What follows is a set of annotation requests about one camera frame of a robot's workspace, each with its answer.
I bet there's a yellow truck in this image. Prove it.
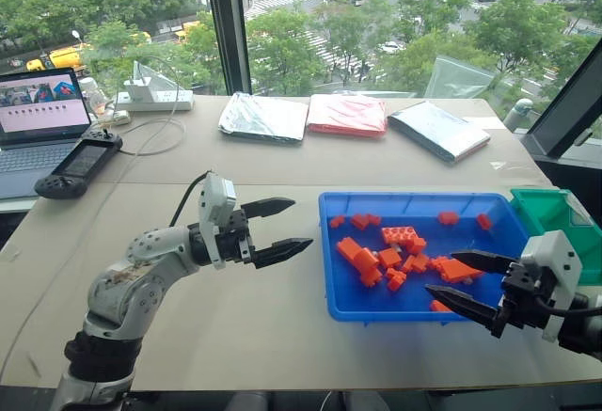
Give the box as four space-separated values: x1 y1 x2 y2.
24 42 95 72

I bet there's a wide orange building block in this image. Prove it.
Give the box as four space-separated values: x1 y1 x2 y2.
430 255 485 284

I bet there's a dark window frame post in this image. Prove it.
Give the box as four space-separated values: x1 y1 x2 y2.
202 0 252 97

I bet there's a dark slanted window frame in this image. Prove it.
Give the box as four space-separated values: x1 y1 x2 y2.
518 42 602 159

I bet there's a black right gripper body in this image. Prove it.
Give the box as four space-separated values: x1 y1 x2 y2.
490 261 561 340

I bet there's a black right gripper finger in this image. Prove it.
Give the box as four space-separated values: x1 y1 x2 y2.
424 283 502 333
450 249 519 277

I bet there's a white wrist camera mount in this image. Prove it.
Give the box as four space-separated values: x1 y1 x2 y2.
519 229 585 342
197 171 238 270

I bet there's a clear plastic bottle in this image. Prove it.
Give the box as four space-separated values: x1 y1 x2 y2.
76 76 108 117

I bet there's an open laptop computer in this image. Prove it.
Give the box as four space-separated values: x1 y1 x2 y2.
0 67 92 201

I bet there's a red studded plastic toy brick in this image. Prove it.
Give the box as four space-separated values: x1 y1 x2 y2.
381 225 420 245

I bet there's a large orange building block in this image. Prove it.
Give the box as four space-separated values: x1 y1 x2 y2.
335 236 366 262
353 248 383 288

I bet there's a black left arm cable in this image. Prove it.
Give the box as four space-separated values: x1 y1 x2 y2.
168 170 211 229

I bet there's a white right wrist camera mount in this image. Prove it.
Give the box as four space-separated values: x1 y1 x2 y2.
519 229 585 342

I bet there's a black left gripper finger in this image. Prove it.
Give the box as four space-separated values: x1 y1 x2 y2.
241 197 296 220
251 237 314 271

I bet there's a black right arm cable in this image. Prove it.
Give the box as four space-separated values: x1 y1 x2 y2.
535 295 602 319

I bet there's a red folded plastic bag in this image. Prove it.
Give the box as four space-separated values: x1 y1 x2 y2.
306 93 388 139

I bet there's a white looped cable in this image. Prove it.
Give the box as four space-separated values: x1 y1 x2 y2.
91 55 188 157

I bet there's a white power adapter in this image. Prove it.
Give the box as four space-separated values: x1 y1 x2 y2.
122 76 154 102

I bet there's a grey white cylinder fixture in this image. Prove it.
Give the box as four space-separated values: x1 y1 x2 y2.
502 97 535 133

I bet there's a silver blue folded bag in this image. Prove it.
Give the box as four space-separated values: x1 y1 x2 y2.
387 100 492 164

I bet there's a black handheld controller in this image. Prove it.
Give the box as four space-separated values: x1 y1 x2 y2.
33 130 124 200

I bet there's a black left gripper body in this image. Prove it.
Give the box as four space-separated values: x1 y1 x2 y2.
214 210 258 267

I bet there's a white power strip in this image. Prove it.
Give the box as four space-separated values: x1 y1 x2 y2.
114 89 196 113

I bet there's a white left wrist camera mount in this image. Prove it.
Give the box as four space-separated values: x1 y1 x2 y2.
197 171 238 270

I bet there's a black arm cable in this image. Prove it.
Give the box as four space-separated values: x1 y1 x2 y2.
168 170 211 229
535 295 602 319

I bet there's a silver folded foil bag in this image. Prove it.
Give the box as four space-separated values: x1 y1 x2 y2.
217 91 309 145

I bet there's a clear triangular plastic stand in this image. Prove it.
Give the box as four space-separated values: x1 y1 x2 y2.
132 59 190 98

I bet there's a blue plastic tray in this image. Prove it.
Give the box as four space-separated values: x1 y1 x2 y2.
318 191 533 324

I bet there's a green plastic bin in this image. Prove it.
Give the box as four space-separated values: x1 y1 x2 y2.
509 187 602 286

